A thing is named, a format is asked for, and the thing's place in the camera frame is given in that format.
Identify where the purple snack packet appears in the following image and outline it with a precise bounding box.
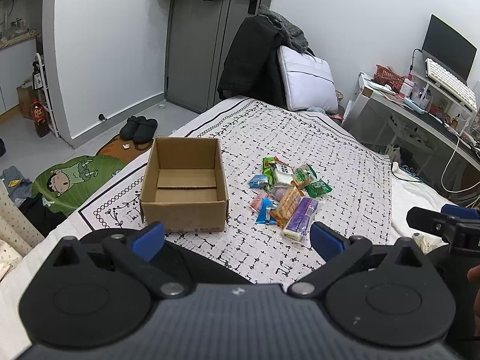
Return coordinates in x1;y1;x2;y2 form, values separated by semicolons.
281;197;320;242

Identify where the orange biscuit packet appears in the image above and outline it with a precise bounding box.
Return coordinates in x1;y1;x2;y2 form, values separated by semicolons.
271;186;304;228

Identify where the green striped snack packet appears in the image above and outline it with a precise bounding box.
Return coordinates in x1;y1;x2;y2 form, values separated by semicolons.
305;179;333;198

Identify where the brown cardboard box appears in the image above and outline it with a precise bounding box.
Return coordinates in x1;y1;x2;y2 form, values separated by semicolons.
140;137;229;233

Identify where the pink snack packet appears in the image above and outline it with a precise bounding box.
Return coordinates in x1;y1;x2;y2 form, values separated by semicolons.
249;193;269;212

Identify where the white snack packet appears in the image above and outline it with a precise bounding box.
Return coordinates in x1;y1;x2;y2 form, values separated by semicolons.
272;162;294;187

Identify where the white patterned bed blanket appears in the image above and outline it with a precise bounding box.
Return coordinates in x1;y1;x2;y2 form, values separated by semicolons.
79;99;391;286

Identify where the green cartoon floor mat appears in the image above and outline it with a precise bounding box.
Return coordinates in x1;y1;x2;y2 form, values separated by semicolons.
32;155;126;216

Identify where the small blue snack packet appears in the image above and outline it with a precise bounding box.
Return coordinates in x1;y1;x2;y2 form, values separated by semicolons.
249;174;269;189

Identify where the black slippers pair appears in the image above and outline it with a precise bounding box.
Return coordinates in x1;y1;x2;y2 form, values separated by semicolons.
120;115;158;145

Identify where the white keyboard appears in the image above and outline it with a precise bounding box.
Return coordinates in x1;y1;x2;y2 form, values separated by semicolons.
425;58;478;112

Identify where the white desk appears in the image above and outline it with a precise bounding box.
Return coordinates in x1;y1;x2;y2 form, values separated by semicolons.
342;72;456;150

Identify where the red basket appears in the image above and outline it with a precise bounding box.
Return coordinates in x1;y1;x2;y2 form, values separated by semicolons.
373;64;405;92

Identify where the black computer monitor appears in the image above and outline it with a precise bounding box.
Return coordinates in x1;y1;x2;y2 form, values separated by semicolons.
421;15;477;84

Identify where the dark soda bottle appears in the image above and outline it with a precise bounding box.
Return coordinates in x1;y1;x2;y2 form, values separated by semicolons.
31;98;50;137

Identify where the white pillow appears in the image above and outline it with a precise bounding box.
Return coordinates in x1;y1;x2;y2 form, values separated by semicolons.
277;46;338;114

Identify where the black jacket on chair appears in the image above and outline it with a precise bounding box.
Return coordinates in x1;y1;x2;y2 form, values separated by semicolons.
217;6;309;109

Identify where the grey door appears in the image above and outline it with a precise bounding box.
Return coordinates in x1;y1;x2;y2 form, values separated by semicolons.
165;0;272;113

